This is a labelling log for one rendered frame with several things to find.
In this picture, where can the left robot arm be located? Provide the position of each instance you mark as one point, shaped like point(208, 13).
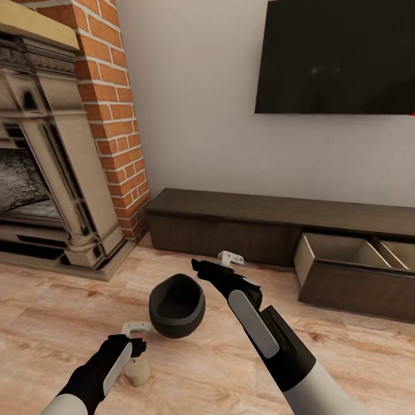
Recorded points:
point(90, 383)

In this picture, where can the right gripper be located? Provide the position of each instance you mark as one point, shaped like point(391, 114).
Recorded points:
point(209, 271)

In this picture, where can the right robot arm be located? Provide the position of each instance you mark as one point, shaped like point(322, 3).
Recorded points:
point(306, 386)

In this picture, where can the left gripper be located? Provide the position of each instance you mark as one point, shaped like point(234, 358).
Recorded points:
point(138, 346)

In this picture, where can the cabinet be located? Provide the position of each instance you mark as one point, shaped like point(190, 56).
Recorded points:
point(358, 257)

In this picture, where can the pillar candle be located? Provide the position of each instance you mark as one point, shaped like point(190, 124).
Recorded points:
point(137, 370)

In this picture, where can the cauldron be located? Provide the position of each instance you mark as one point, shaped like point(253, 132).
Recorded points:
point(177, 306)

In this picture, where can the wall mounted tv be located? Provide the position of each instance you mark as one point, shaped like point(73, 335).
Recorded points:
point(338, 57)

